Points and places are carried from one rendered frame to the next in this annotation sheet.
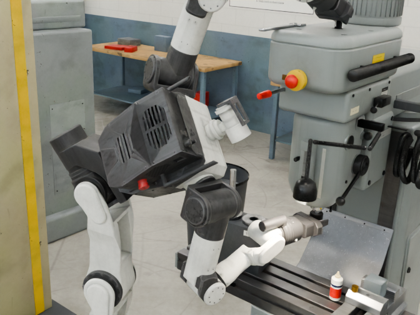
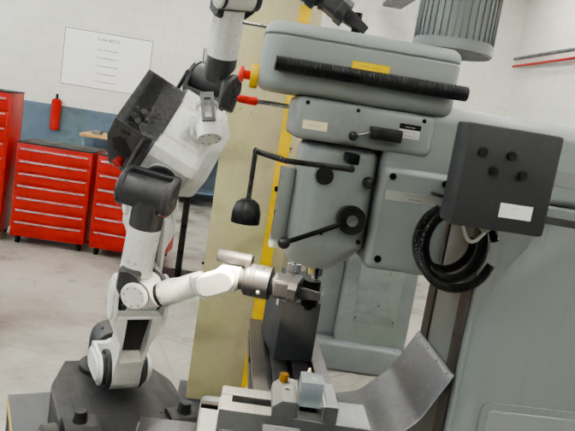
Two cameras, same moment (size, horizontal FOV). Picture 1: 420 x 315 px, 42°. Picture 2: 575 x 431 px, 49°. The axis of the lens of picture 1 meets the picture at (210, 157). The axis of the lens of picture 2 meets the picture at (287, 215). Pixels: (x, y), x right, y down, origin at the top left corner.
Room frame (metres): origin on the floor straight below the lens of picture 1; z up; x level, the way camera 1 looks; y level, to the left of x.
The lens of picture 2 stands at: (0.57, -1.49, 1.69)
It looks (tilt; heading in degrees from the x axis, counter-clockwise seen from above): 9 degrees down; 47
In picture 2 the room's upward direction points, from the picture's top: 9 degrees clockwise
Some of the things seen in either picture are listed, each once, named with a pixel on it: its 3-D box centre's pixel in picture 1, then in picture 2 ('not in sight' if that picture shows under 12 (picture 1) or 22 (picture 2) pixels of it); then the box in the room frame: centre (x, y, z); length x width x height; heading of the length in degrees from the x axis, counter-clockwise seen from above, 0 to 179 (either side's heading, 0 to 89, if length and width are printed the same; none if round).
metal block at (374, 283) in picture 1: (375, 286); (310, 389); (1.59, -0.57, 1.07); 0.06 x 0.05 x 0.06; 50
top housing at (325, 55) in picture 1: (337, 54); (353, 71); (1.75, -0.39, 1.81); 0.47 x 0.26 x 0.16; 142
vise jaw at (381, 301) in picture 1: (366, 300); (284, 397); (1.55, -0.53, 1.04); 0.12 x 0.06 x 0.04; 50
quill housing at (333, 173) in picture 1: (324, 155); (327, 203); (1.74, -0.38, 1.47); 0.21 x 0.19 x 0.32; 52
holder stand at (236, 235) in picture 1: (240, 239); (289, 317); (1.92, -0.13, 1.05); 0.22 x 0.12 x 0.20; 61
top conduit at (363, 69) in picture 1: (382, 65); (372, 79); (1.68, -0.51, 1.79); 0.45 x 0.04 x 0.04; 142
